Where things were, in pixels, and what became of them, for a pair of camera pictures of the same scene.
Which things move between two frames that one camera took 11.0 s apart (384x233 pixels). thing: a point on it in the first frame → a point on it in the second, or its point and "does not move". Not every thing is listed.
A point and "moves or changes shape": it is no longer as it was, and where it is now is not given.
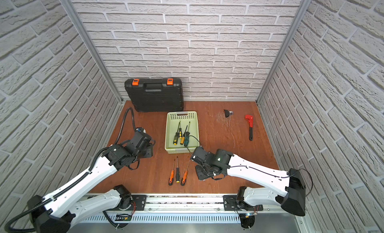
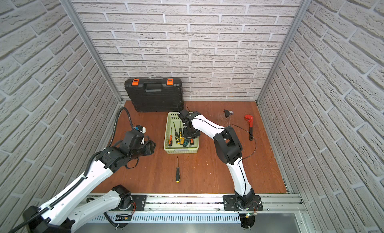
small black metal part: (227, 113) does not move
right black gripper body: (203, 173) → (191, 133)
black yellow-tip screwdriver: (177, 172) does not move
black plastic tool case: (155, 94) does not move
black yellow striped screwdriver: (176, 136) moves or changes shape
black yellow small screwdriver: (180, 131) does not move
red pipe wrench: (250, 119) does not move
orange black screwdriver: (171, 180) → (170, 139)
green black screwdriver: (186, 143) does not move
